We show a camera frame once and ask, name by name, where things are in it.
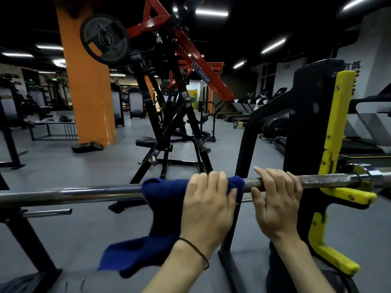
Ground black weight plate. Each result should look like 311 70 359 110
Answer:
80 13 131 68

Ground black elliptical trainer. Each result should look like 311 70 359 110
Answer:
259 115 290 144

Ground yellow green cabinet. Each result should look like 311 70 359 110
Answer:
187 90 201 110

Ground black hair tie wristband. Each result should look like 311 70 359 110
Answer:
177 237 210 271

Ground yellow plastic rack guard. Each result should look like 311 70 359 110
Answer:
308 70 378 277

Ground red and black lever machine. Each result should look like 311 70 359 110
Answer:
108 0 236 214

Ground weight plates on floor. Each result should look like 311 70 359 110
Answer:
71 141 104 154

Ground black treadmill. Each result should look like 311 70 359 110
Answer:
338 84 391 160

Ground row of treadmills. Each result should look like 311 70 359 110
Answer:
216 87 288 124

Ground blue cloth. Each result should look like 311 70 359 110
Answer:
97 176 246 279

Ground person's right forearm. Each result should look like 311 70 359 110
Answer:
270 234 337 293

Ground orange pillar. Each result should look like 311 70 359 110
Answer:
54 0 117 147

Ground person's left forearm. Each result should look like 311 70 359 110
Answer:
141 238 212 293

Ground person's right hand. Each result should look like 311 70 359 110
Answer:
250 166 304 242

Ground black low metal rack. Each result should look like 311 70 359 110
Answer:
28 118 79 141

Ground person's left hand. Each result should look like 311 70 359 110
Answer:
179 171 238 257

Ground black rack upright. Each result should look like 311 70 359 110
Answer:
218 58 361 293

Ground black weight stack machine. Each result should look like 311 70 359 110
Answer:
110 82 126 128
128 87 147 119
0 77 27 171

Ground steel barbell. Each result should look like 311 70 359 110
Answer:
0 169 391 208

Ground black rack post with peg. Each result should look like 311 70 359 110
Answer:
0 172 73 293

